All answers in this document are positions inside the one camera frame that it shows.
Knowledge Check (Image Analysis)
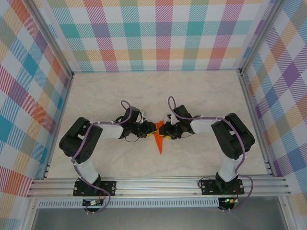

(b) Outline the aluminium frame leg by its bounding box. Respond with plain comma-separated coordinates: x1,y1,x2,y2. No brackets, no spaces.
21,197,40,230
278,195,297,230

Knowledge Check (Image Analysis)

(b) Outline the grey metal panel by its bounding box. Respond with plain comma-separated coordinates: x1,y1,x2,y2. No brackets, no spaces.
31,207,288,230

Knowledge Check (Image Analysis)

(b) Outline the slotted grey cable tray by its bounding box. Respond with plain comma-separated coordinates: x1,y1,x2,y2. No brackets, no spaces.
38,197,220,208

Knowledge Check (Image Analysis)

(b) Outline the small black circuit board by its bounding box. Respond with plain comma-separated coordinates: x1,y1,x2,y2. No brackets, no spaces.
82,198,104,207

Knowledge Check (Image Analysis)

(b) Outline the aluminium frame post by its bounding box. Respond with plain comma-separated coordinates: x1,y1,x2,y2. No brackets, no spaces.
25,0,75,80
238,0,287,75

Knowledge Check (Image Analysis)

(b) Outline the aluminium table edge rail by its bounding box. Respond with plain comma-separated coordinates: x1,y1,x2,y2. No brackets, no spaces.
42,73,75,180
237,69,275,177

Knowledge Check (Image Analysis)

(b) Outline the wide aluminium base rail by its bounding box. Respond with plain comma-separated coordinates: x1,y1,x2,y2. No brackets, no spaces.
26,176,292,198

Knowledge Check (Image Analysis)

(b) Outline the orange paper sheet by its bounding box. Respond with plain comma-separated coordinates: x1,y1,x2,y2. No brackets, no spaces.
153,119,166,155

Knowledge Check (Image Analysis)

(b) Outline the purple cable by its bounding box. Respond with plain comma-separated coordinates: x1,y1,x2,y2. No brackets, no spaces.
71,100,144,215
167,96,254,213

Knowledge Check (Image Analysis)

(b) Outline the black wire loop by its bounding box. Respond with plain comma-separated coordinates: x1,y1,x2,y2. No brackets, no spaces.
197,176,210,190

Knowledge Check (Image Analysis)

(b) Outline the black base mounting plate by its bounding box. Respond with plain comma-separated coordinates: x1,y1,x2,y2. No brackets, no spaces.
200,178,245,196
72,179,118,197

